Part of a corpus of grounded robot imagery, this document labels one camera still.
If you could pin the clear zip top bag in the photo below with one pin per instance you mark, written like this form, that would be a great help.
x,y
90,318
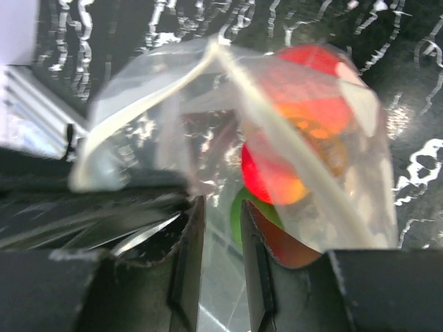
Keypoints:
x,y
189,108

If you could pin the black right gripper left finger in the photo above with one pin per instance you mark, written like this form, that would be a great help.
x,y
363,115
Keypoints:
x,y
148,280

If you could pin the pink red fake fruit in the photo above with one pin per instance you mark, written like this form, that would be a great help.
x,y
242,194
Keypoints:
x,y
270,182

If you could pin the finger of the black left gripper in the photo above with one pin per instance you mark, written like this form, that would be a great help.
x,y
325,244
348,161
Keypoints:
x,y
39,211

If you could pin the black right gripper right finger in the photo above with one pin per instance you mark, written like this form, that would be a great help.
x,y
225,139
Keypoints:
x,y
293,288

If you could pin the red fake tomato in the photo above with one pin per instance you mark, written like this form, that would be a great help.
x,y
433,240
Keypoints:
x,y
305,87

